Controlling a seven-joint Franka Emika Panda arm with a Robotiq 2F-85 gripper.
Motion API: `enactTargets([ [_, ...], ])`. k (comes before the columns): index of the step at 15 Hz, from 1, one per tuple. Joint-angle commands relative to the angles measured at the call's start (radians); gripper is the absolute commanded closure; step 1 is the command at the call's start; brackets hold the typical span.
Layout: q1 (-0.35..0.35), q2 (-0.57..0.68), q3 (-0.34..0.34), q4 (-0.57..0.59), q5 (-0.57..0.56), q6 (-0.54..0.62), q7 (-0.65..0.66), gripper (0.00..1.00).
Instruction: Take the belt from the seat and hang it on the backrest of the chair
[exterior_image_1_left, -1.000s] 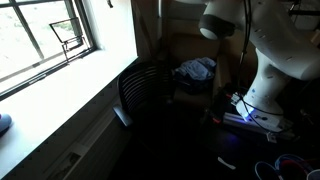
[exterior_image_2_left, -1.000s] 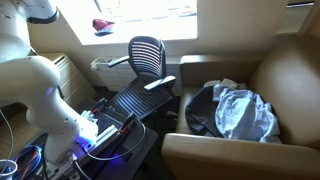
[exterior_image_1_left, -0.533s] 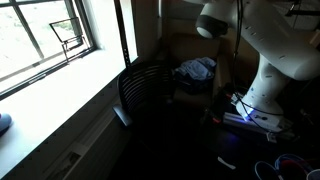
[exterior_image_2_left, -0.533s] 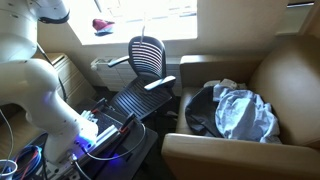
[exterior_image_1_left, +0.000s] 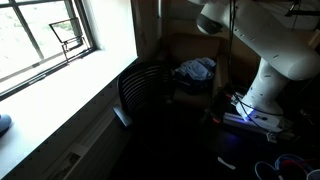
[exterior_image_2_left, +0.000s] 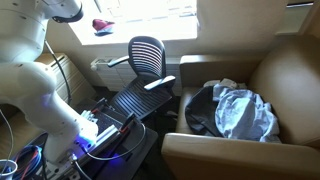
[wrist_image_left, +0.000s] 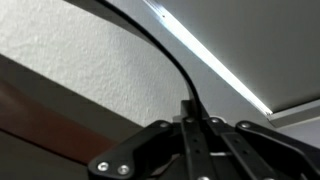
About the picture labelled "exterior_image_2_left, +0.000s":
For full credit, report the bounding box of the black chair armrest pad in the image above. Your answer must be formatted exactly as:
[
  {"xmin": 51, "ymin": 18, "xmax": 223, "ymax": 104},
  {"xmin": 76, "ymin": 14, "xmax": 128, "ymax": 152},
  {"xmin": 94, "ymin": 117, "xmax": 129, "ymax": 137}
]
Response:
[
  {"xmin": 107, "ymin": 55, "xmax": 131, "ymax": 69},
  {"xmin": 143, "ymin": 75, "xmax": 177, "ymax": 92}
]

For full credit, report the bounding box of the black slatted office chair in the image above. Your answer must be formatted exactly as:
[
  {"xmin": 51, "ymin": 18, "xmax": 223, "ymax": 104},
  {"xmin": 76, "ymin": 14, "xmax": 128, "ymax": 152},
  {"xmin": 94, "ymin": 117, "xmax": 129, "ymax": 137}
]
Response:
[{"xmin": 107, "ymin": 35, "xmax": 178, "ymax": 122}]

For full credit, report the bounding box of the black robot table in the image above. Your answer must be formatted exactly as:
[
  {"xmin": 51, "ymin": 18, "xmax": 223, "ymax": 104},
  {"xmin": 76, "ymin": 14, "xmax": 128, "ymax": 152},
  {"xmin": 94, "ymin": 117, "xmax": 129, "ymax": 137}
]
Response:
[{"xmin": 31, "ymin": 97, "xmax": 160, "ymax": 180}]

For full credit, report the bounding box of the white crumpled cloth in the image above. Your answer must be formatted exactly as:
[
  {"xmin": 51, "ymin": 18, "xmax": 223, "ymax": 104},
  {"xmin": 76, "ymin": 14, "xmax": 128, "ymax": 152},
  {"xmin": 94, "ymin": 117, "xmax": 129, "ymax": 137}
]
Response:
[{"xmin": 202, "ymin": 77, "xmax": 248, "ymax": 91}]

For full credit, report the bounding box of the light blue crumpled cloth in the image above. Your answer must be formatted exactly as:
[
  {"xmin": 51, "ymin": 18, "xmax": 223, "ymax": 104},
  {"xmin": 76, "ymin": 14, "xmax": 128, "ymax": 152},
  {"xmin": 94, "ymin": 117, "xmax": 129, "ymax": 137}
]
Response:
[{"xmin": 212, "ymin": 82, "xmax": 282, "ymax": 144}]

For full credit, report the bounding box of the tan leather armchair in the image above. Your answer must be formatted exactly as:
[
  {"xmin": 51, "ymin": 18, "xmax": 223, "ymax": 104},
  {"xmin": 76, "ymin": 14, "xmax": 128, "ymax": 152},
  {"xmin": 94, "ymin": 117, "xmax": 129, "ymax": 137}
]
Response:
[{"xmin": 161, "ymin": 33, "xmax": 320, "ymax": 180}]

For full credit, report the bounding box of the clear plastic cup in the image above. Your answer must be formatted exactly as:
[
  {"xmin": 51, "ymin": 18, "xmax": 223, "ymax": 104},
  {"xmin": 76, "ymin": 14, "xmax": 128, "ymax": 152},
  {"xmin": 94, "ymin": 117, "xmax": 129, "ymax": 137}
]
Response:
[{"xmin": 0, "ymin": 158, "xmax": 19, "ymax": 180}]

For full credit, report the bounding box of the black clamp orange handle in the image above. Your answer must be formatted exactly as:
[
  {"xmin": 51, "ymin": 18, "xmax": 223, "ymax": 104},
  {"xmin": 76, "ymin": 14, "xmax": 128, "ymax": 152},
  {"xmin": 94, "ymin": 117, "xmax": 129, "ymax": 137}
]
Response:
[
  {"xmin": 119, "ymin": 112, "xmax": 138, "ymax": 135},
  {"xmin": 91, "ymin": 97, "xmax": 110, "ymax": 116}
]

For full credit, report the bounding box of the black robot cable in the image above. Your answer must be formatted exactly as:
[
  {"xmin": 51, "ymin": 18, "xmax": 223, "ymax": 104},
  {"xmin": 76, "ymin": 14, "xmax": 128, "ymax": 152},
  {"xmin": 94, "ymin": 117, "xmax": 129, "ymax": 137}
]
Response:
[{"xmin": 44, "ymin": 39, "xmax": 73, "ymax": 105}]

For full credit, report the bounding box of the blue and red cable coil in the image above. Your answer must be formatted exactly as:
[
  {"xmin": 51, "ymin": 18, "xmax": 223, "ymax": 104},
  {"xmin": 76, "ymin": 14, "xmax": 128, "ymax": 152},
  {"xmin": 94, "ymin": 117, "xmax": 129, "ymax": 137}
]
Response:
[{"xmin": 11, "ymin": 144, "xmax": 45, "ymax": 180}]

